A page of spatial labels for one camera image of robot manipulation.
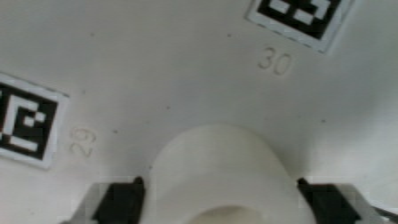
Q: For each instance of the white round table top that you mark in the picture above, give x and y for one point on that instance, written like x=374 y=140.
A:
x=209 y=99

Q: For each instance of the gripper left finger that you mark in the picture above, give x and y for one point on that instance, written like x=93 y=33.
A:
x=120 y=208

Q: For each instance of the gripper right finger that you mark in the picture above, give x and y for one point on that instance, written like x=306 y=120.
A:
x=331 y=208

